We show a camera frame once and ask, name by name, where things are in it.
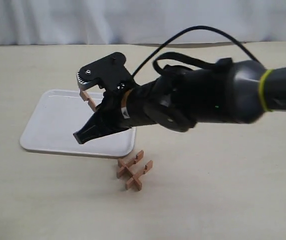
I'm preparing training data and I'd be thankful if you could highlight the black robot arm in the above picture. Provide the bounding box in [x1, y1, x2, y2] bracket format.
[74, 52, 286, 144]

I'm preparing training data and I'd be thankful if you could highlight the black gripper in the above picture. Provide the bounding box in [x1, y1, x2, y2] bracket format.
[73, 84, 156, 145]

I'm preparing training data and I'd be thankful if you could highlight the notched wooden piece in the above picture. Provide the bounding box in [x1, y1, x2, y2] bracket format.
[116, 150, 144, 179]
[125, 160, 153, 191]
[116, 159, 142, 191]
[79, 90, 96, 112]

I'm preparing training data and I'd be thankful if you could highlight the white fabric backdrop curtain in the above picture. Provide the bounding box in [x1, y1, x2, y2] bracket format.
[0, 0, 286, 45]

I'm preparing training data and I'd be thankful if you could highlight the white rectangular plastic tray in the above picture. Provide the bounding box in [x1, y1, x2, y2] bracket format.
[20, 89, 136, 158]

